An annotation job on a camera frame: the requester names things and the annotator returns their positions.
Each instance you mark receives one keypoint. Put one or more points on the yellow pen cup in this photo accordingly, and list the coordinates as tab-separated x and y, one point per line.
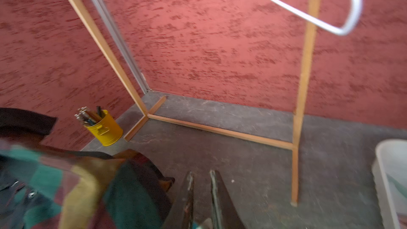
100	124

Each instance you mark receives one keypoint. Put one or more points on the plaid shirt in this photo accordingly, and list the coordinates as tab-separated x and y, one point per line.
44	187

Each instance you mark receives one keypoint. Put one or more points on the wooden clothes rack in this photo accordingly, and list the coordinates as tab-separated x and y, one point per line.
293	146

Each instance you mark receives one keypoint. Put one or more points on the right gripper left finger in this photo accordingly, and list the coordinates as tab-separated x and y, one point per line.
181	215

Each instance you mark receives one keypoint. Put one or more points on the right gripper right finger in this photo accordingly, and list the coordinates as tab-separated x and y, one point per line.
224	213

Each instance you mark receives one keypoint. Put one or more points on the white plastic tray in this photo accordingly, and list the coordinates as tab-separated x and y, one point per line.
390	176

